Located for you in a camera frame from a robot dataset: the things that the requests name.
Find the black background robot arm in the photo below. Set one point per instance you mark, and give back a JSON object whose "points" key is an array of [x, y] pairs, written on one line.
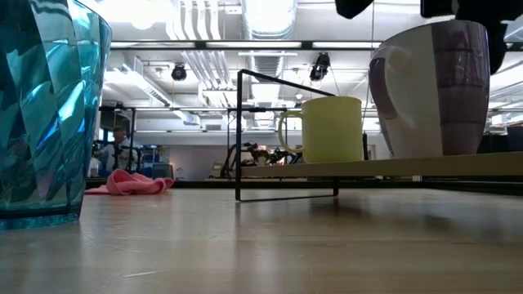
{"points": [[253, 155]]}

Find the person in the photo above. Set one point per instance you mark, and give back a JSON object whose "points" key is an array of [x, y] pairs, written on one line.
{"points": [[120, 151]]}

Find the pale yellow mug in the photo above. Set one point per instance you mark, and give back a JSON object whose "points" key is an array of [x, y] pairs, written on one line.
{"points": [[331, 130]]}

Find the teal faceted plastic cup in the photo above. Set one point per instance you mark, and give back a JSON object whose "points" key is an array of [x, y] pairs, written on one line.
{"points": [[49, 122]]}

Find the pink cloth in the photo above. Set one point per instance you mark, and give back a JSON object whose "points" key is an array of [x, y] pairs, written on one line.
{"points": [[130, 183]]}

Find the large white purple striped mug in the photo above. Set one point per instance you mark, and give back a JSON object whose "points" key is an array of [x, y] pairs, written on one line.
{"points": [[408, 102]]}

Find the black table edge rail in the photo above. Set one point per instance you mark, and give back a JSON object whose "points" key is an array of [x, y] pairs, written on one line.
{"points": [[204, 184]]}

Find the silver ceiling duct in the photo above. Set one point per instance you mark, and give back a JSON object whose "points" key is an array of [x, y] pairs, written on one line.
{"points": [[269, 18]]}

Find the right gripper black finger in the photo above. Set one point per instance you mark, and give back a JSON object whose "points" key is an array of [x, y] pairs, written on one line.
{"points": [[353, 7], [496, 45]]}

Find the blue storage bins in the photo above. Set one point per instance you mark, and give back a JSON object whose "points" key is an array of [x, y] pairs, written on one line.
{"points": [[149, 157]]}

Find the dark background cabinets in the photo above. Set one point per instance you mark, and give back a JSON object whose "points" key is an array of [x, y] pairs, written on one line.
{"points": [[502, 141]]}

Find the black frame wooden shelf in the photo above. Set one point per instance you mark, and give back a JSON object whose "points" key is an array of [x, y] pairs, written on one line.
{"points": [[367, 167]]}

